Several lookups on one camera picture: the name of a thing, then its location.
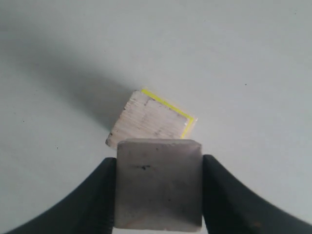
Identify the large pale wooden cube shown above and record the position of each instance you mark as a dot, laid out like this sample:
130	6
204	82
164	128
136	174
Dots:
192	122

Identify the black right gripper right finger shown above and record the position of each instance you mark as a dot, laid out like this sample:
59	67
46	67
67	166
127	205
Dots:
230	207

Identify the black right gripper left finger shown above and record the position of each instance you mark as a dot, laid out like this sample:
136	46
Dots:
88	209

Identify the medium plywood cube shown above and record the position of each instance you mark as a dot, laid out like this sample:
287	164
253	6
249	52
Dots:
146	115

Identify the small light wooden cube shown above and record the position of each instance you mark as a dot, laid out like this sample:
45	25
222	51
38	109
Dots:
159	185

